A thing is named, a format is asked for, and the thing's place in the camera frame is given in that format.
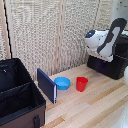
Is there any red plastic cup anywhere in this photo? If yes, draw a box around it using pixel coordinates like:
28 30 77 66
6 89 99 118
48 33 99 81
75 76 89 93

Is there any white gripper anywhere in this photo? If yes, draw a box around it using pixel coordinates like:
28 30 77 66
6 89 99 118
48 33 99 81
87 46 115 63

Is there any black air fryer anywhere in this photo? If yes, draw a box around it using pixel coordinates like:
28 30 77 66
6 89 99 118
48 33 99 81
86 30 128 81

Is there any dark blue upright panel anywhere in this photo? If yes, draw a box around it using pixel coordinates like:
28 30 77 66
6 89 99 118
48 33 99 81
36 68 58 105

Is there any blue plastic bowl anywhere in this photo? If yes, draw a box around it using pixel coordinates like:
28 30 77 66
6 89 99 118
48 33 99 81
53 76 72 91

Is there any black open storage case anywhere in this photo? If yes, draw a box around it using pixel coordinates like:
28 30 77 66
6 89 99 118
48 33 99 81
0 57 47 128

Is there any beige woven folding screen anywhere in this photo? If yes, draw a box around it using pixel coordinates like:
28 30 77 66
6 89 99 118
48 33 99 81
0 0 116 82

